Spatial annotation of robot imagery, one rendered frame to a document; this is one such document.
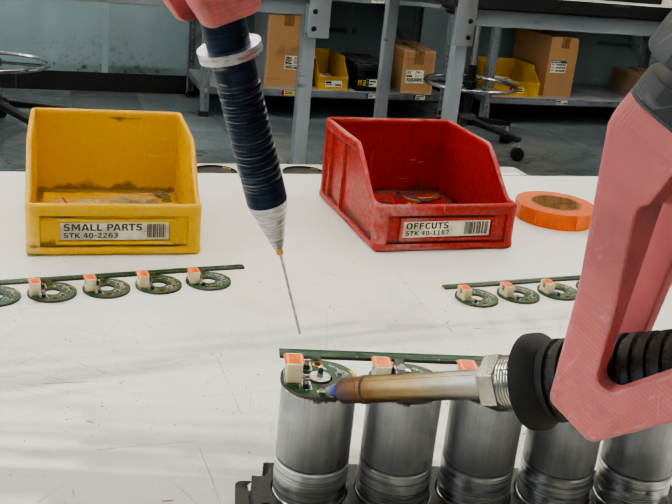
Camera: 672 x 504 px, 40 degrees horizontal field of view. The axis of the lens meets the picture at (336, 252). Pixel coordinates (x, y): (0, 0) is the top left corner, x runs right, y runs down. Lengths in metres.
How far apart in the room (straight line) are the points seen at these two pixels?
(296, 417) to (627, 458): 0.11
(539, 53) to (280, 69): 1.39
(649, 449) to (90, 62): 4.46
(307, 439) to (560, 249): 0.38
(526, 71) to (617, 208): 4.82
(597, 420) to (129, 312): 0.31
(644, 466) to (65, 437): 0.21
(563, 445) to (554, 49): 4.63
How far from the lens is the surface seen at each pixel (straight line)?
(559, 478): 0.32
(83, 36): 4.69
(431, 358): 0.32
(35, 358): 0.44
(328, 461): 0.30
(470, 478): 0.31
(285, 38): 4.38
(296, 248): 0.58
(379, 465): 0.31
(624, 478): 0.33
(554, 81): 4.96
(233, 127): 0.24
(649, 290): 0.24
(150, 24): 4.70
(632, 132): 0.18
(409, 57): 4.54
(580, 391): 0.22
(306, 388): 0.29
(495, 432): 0.30
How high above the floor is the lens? 0.95
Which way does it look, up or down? 20 degrees down
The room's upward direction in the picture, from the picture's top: 6 degrees clockwise
